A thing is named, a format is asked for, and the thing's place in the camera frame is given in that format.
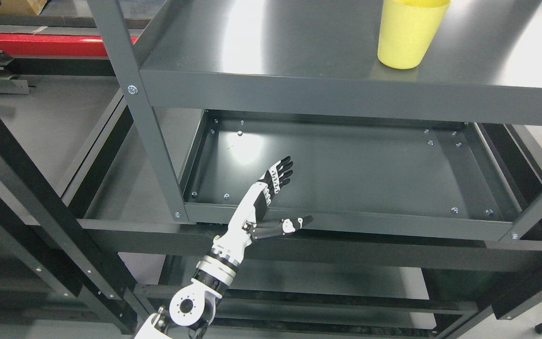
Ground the red metal beam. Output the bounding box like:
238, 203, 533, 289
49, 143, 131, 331
0, 33, 138, 58

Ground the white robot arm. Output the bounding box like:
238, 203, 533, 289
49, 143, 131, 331
134, 251, 240, 339

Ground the dark metal shelf rack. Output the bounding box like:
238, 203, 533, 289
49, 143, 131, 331
0, 0, 542, 339

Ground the yellow plastic cup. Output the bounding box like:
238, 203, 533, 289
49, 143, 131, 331
377, 0, 450, 70

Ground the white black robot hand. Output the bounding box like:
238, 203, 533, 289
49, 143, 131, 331
211, 156, 314, 263

